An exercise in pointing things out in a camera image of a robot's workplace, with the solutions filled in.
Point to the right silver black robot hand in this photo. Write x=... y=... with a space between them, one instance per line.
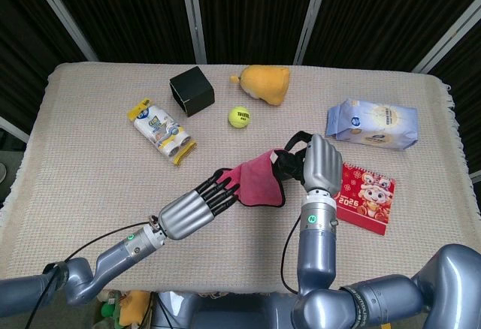
x=323 y=167

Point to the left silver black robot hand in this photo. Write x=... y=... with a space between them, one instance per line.
x=184 y=212

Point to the pink towel with black trim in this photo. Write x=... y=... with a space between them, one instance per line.
x=259 y=182

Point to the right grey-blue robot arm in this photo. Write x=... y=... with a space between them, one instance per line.
x=317 y=246

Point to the beige woven tablecloth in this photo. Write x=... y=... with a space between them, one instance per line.
x=94 y=175

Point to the red 2026 desk calendar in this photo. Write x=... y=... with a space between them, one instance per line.
x=368 y=197

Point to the light blue tissue pack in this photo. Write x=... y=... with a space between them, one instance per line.
x=376 y=124

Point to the white rolls pack yellow ends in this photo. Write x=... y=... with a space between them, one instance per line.
x=161 y=130

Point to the yellow tennis ball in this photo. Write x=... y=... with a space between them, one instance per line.
x=239 y=117

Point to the yellow plush toy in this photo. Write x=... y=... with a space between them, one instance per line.
x=267 y=83

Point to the yellow plush on floor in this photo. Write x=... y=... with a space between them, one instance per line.
x=133 y=308

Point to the grey robot torso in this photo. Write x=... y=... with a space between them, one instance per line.
x=233 y=312

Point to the black cube box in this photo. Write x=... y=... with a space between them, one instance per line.
x=193 y=90

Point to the green plush on floor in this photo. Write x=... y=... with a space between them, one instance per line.
x=109 y=310

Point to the silver screen frame post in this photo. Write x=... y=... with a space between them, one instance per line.
x=13 y=128
x=62 y=9
x=312 y=17
x=447 y=36
x=475 y=177
x=193 y=17

